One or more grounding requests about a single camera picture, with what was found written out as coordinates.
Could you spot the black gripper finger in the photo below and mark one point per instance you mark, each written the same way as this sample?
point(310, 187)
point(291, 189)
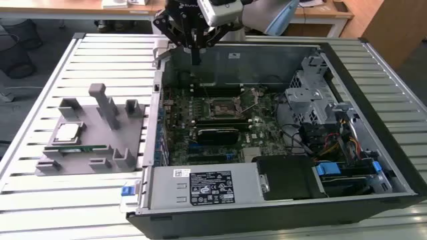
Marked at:
point(194, 56)
point(199, 56)

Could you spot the silver CPU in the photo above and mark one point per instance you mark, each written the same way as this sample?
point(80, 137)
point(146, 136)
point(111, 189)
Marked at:
point(68, 131)

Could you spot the CPU socket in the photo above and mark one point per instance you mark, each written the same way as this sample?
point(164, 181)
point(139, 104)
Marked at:
point(222, 110)

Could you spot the white label sticker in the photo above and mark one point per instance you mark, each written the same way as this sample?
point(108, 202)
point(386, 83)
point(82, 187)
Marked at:
point(234, 55)

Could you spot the RAM slot white latches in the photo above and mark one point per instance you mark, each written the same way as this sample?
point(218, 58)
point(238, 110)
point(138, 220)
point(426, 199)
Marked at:
point(216, 85)
point(222, 127)
point(222, 122)
point(216, 91)

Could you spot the small white box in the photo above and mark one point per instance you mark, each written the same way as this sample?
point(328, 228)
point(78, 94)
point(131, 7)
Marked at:
point(138, 2)

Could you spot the dark shoe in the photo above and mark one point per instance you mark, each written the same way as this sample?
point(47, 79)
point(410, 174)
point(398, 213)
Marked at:
point(123, 25)
point(103, 25)

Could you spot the white cardboard box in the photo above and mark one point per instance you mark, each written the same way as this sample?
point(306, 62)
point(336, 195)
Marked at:
point(115, 3)

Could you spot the silver metal drive cage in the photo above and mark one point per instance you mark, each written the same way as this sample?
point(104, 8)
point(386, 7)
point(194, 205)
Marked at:
point(302, 100)

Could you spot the black expansion slot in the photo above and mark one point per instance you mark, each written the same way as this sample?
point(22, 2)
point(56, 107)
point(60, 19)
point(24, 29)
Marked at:
point(207, 158)

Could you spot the green motherboard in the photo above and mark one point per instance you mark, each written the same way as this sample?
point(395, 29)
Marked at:
point(267, 147)

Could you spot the silver chipset heatsink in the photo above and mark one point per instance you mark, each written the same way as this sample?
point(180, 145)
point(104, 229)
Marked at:
point(252, 153)

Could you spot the grey parts rack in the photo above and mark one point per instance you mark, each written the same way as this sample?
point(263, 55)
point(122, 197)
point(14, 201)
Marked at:
point(100, 142)

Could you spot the black phone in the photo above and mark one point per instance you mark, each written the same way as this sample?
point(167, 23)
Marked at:
point(340, 6)

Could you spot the green RAM stick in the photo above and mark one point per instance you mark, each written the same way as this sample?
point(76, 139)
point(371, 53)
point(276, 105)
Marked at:
point(91, 147)

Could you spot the black mesh waste bin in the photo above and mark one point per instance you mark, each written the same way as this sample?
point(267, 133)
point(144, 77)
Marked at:
point(23, 32)

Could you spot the grey power supply unit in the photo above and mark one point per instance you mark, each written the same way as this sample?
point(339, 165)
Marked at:
point(163, 185)

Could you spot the black round bin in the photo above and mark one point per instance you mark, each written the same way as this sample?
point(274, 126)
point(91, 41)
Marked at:
point(15, 60)

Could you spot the black plastic air shroud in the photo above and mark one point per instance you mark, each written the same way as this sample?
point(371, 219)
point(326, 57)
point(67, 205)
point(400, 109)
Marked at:
point(287, 175)

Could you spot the blue plastic case latch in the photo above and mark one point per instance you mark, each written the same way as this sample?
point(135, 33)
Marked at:
point(127, 191)

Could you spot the grey metal foot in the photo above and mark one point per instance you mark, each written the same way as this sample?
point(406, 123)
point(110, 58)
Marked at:
point(7, 93)

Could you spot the wooden cabinet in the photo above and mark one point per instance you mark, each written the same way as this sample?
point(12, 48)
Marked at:
point(394, 30)

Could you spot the blue disk carrier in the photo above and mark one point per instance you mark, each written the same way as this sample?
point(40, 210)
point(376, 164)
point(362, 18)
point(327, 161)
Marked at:
point(327, 170)

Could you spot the black PC case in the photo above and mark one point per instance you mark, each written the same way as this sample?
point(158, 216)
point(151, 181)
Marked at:
point(267, 222)

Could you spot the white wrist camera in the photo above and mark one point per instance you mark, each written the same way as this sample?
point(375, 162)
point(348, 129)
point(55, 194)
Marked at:
point(222, 12)

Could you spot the wooden desk white frame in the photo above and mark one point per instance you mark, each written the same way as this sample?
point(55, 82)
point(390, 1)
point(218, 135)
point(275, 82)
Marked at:
point(338, 15)
point(67, 10)

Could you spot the silver disk bay frame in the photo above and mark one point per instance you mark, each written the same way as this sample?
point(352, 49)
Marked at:
point(358, 130)

